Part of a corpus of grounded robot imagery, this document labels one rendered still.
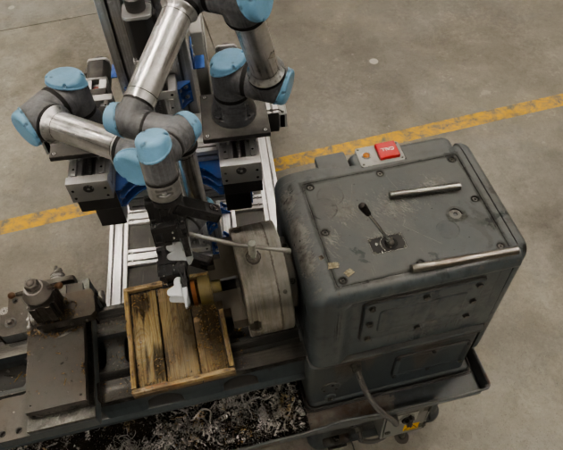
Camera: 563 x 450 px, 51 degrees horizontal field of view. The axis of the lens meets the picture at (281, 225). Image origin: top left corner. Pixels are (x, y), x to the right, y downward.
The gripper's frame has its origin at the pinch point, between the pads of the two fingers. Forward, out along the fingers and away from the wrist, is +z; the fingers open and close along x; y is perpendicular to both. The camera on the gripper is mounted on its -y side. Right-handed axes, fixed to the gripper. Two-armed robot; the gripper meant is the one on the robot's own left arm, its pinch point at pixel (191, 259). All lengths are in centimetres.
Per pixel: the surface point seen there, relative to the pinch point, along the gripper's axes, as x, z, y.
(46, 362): -8, 33, 47
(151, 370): -5.3, 43.0, 19.4
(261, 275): 0.1, 10.2, -16.4
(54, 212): -171, 91, 76
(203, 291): -7.7, 18.7, -0.5
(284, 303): 4.4, 17.7, -21.0
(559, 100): -182, 88, -232
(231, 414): -8, 77, 0
